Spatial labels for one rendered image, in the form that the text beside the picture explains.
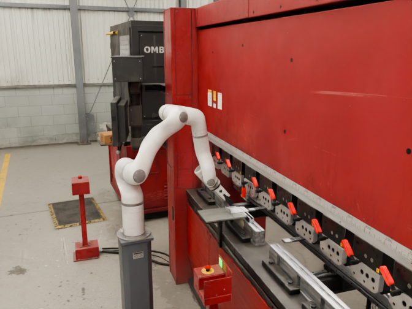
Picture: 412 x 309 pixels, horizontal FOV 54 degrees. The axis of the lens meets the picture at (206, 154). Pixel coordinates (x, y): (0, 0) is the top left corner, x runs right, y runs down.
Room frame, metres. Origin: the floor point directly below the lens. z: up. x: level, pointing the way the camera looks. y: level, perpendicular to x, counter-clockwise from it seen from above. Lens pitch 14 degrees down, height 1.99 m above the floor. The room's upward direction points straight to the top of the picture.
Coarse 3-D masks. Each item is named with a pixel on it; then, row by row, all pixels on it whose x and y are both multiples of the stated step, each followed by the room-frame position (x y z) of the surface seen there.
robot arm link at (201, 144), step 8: (200, 144) 2.30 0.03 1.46; (208, 144) 2.33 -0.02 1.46; (200, 152) 2.30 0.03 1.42; (208, 152) 2.32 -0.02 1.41; (200, 160) 2.28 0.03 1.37; (208, 160) 2.28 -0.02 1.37; (200, 168) 2.27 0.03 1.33; (208, 168) 2.25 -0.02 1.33; (208, 176) 2.25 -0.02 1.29; (208, 184) 2.25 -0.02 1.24
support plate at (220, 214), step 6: (198, 210) 2.43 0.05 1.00; (204, 210) 2.43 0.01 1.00; (210, 210) 2.43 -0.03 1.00; (216, 210) 2.43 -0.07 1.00; (222, 210) 2.43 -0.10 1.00; (204, 216) 2.33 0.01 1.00; (210, 216) 2.33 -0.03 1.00; (216, 216) 2.33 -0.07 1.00; (222, 216) 2.33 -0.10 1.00; (228, 216) 2.33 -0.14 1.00; (234, 216) 2.33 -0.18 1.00; (240, 216) 2.33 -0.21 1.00; (210, 222) 2.26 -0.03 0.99
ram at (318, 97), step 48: (240, 48) 2.42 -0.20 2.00; (288, 48) 1.90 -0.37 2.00; (336, 48) 1.56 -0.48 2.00; (384, 48) 1.32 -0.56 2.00; (240, 96) 2.41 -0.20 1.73; (288, 96) 1.88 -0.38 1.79; (336, 96) 1.54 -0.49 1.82; (384, 96) 1.30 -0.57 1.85; (240, 144) 2.39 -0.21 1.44; (288, 144) 1.85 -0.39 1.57; (336, 144) 1.51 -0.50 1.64; (384, 144) 1.28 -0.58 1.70; (336, 192) 1.49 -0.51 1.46; (384, 192) 1.25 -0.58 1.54
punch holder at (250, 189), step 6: (246, 168) 2.30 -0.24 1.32; (252, 168) 2.23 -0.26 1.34; (246, 174) 2.29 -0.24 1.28; (252, 174) 2.22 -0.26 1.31; (258, 174) 2.18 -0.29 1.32; (246, 180) 2.28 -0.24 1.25; (258, 180) 2.18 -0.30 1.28; (246, 186) 2.28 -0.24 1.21; (252, 186) 2.21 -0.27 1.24; (246, 192) 2.28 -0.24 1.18; (252, 192) 2.21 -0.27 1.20
